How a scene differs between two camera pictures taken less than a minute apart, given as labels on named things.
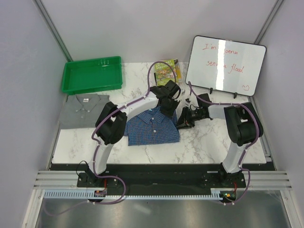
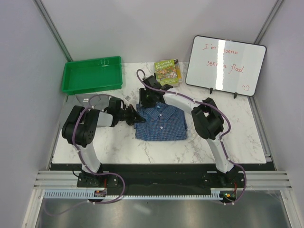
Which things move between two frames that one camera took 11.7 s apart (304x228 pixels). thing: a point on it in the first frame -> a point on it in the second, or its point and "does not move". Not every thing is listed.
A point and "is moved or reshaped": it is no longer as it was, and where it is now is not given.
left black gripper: x=169 y=113 -> x=135 y=117
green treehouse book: x=164 y=73 does not move
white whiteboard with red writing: x=225 y=65 does not move
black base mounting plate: x=160 y=179 does not move
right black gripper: x=185 y=122 -> x=143 y=101
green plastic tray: x=91 y=75 does not move
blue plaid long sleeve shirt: x=151 y=126 is moved or reshaped
